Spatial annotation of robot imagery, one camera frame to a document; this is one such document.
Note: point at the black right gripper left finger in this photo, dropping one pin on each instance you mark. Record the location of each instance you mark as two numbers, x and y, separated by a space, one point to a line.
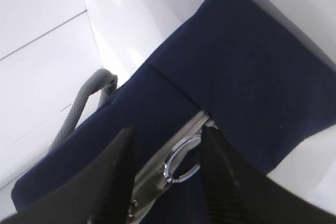
100 193

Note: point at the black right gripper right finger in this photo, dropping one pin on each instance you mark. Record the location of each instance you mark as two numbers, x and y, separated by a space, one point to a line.
237 192

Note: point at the navy blue lunch bag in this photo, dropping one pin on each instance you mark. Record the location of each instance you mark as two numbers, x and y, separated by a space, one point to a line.
230 66

